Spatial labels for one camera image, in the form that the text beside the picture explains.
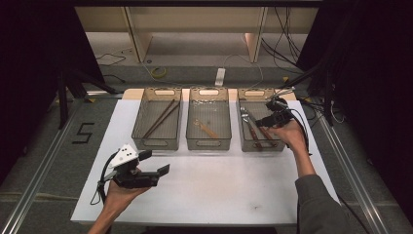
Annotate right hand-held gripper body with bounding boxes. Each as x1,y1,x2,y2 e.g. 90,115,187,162
264,87,296,129

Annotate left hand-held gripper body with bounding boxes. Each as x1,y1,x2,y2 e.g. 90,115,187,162
109,144,161,189

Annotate knife with wooden handle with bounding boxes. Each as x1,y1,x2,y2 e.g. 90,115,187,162
244,108,279,146

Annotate grey mesh plastic basket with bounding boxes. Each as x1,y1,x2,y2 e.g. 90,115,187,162
131,87,183,151
185,86,233,151
236,87,290,153

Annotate clear spoon with wooden handle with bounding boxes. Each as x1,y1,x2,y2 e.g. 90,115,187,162
193,118,219,139

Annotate person's right hand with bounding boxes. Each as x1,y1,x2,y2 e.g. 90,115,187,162
267,119,309,154

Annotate person's left hand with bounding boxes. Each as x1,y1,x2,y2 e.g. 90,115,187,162
103,177,150,210

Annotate white table mat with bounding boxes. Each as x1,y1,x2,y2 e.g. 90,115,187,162
70,98,349,226

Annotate black metal stand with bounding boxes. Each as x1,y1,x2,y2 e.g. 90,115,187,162
57,66,118,131
279,61,335,127

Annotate white power strip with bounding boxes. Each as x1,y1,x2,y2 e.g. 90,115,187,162
214,67,226,88

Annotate yellow tape roll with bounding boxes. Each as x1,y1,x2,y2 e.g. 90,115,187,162
150,66,168,79

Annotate right hand-held gripper black cable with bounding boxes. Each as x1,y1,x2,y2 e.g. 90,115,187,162
285,106,312,156

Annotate hand-held gripper black cable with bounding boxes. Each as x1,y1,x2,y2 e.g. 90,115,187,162
285,106,312,156
90,152,120,206

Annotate left hand-held gripper black cable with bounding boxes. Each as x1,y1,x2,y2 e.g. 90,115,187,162
90,152,120,206

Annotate cables beside table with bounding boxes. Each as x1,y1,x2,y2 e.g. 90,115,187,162
298,97,345,128

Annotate white power strip cable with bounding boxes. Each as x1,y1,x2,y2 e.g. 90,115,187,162
223,53,265,89

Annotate bundle of black cables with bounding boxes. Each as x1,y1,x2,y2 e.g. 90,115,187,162
261,7,303,71

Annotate aluminium floor rail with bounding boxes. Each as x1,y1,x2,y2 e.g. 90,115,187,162
316,113,391,234
0,97,86,234

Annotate thin black floor cable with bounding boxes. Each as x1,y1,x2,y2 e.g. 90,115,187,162
94,53,127,67

